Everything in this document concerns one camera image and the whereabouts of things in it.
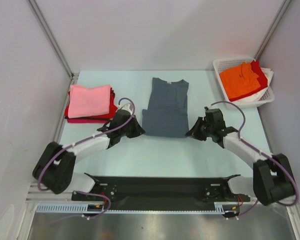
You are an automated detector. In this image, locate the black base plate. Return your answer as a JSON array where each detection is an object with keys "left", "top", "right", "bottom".
[{"left": 71, "top": 176, "right": 251, "bottom": 209}]

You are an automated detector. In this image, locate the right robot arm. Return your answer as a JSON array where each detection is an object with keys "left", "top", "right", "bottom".
[{"left": 185, "top": 108, "right": 299, "bottom": 206}]

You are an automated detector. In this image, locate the pink folded t shirt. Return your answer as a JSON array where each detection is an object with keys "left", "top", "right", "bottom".
[{"left": 68, "top": 84, "right": 111, "bottom": 118}]

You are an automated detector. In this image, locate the white t shirt in basket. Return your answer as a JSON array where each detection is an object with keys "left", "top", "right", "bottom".
[{"left": 233, "top": 67, "right": 274, "bottom": 104}]

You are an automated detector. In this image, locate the grey blue t shirt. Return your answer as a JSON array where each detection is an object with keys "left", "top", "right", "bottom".
[{"left": 141, "top": 77, "right": 189, "bottom": 138}]

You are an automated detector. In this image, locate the magenta folded t shirt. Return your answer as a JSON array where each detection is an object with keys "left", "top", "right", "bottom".
[{"left": 66, "top": 118, "right": 110, "bottom": 124}]

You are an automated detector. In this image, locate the aluminium frame post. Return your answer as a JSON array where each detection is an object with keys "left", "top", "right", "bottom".
[
  {"left": 24, "top": 0, "right": 75, "bottom": 78},
  {"left": 254, "top": 0, "right": 295, "bottom": 60}
]

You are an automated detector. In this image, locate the orange t shirt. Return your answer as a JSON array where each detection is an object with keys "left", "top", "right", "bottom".
[{"left": 219, "top": 62, "right": 260, "bottom": 102}]

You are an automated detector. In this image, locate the left aluminium frame post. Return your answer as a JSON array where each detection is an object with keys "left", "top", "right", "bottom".
[{"left": 24, "top": 0, "right": 75, "bottom": 78}]

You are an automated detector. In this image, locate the white slotted cable duct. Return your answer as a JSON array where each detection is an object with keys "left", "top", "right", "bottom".
[{"left": 35, "top": 203, "right": 239, "bottom": 216}]

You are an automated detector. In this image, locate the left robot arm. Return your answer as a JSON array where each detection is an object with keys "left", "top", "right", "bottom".
[{"left": 32, "top": 109, "right": 145, "bottom": 200}]

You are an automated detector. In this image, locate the red folded t shirt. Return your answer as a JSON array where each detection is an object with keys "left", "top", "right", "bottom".
[{"left": 64, "top": 87, "right": 118, "bottom": 120}]

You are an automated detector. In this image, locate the white plastic basket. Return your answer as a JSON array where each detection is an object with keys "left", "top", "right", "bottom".
[{"left": 212, "top": 56, "right": 275, "bottom": 108}]

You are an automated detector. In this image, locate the right aluminium frame post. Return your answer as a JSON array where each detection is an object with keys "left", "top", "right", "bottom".
[{"left": 254, "top": 0, "right": 295, "bottom": 60}]

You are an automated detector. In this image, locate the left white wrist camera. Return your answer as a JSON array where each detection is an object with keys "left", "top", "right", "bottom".
[{"left": 118, "top": 103, "right": 134, "bottom": 113}]

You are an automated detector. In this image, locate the red t shirt in basket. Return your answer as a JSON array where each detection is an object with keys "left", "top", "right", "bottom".
[{"left": 250, "top": 60, "right": 268, "bottom": 90}]

